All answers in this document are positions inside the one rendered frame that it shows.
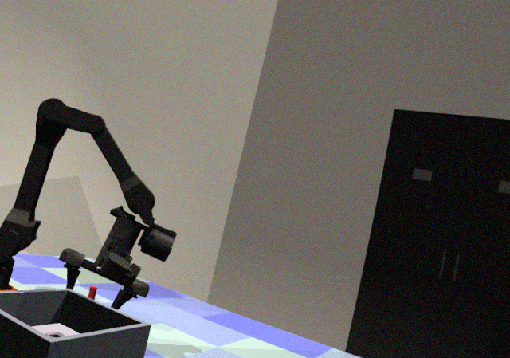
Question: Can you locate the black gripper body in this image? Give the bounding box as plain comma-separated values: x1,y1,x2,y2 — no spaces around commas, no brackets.
58,236,150,297

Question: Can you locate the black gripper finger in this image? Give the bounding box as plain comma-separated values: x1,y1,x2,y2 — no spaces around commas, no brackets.
63,265,81,290
111,289,137,310

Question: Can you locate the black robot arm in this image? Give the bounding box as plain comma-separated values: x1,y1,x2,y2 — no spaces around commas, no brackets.
0,98,177,290

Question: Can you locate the red peg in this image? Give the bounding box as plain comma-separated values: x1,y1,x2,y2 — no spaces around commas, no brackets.
88,286,97,300

